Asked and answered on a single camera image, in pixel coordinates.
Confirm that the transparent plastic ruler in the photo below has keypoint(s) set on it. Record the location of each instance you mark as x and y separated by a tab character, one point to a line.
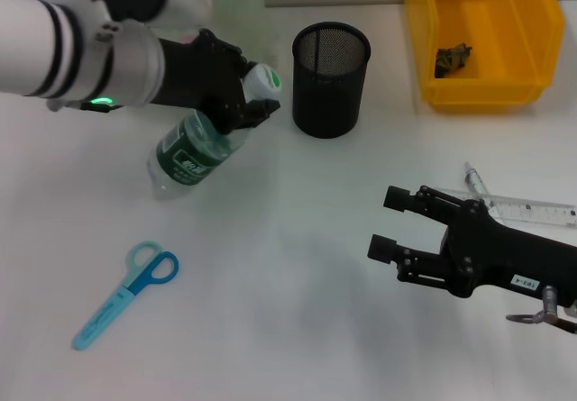
536	209

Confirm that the green plastic wrapper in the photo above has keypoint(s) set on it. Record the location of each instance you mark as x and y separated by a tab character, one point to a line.
451	61

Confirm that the blue scissors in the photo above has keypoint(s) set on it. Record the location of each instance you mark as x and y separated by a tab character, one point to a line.
144	275

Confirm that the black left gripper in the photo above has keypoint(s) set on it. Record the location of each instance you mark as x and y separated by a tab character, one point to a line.
194	81

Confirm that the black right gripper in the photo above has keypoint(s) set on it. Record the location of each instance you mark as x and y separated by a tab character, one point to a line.
509	261

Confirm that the yellow plastic bin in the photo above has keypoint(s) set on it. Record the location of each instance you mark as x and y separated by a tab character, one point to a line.
505	81

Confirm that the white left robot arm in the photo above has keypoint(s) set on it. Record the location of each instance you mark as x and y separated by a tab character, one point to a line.
45	49

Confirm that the black mesh pen holder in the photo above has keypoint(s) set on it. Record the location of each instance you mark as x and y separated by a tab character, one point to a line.
326	99

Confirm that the white grey pen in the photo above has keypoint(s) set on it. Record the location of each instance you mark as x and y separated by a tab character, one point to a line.
478	185

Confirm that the clear green-label water bottle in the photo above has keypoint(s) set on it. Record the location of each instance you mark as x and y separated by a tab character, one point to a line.
189	157

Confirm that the translucent green plastic fruit bowl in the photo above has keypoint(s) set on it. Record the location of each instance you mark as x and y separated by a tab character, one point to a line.
243	18

